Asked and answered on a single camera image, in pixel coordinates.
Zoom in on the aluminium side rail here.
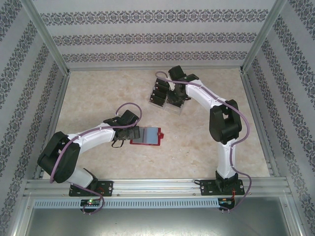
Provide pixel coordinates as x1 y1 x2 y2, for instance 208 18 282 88
240 71 281 177
33 72 72 180

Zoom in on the red leather card holder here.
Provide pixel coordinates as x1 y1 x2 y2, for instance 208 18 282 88
129 126 165 148

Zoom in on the aluminium mounting rail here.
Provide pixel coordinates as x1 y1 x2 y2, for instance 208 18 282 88
24 178 291 197

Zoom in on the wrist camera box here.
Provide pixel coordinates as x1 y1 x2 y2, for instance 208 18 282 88
117 109 139 125
168 65 187 80

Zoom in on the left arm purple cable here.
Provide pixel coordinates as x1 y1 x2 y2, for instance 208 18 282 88
50 102 143 216

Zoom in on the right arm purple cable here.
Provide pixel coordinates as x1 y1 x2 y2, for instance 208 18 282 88
155 70 252 214

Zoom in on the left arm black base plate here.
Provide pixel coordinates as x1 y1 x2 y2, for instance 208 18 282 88
68 180 114 197

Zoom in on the clear acrylic card stand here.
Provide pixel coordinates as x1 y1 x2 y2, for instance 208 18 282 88
149 78 184 117

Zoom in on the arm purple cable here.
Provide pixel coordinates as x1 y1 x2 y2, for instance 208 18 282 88
155 70 252 214
50 102 143 216

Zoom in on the steel sheet panel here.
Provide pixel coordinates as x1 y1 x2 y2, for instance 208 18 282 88
24 196 302 236

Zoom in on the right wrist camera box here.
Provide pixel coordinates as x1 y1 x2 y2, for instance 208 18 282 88
168 65 187 80

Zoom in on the grey slotted cable duct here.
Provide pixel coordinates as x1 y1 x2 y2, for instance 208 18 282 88
33 198 220 209

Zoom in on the aluminium frame post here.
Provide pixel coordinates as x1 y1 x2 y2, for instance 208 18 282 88
21 0 71 76
238 0 289 74

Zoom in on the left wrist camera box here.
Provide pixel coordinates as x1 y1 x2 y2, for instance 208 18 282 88
117 109 139 125

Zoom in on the aluminium cross rail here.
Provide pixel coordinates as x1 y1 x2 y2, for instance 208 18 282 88
67 65 243 71

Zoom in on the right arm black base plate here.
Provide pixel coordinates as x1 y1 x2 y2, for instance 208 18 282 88
199 178 245 197

